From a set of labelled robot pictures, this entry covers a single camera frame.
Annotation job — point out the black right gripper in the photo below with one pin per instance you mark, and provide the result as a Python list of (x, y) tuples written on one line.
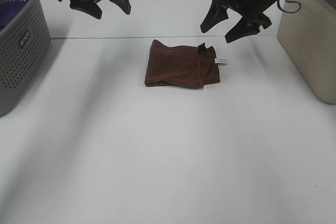
[(252, 12)]

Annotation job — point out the purple cloth in basket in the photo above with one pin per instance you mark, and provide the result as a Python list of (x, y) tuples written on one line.
[(9, 10)]

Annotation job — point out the grey perforated laundry basket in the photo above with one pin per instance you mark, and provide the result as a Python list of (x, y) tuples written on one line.
[(24, 45)]

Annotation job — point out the beige plastic bin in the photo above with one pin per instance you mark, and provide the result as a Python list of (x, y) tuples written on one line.
[(307, 33)]

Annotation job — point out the brown microfibre towel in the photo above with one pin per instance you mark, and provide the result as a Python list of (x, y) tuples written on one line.
[(183, 66)]

